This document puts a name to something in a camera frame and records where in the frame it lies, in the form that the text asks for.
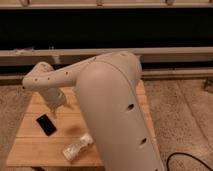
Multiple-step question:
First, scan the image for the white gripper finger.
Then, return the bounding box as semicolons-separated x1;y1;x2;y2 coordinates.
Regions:
64;102;73;109
50;108;56;116

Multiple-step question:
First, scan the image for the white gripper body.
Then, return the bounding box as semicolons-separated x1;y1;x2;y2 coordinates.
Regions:
42;88;66;110

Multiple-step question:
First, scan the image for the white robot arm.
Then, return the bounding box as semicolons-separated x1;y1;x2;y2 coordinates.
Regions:
22;51;165;171

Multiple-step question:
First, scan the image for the wooden table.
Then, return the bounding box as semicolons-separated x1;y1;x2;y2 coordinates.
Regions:
5;79;157;169

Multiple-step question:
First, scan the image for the clear plastic bottle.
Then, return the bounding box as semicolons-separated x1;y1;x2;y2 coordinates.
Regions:
63;133;94;161

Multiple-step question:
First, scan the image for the black floor cable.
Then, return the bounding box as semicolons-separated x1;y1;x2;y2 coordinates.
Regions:
166;152;213;171

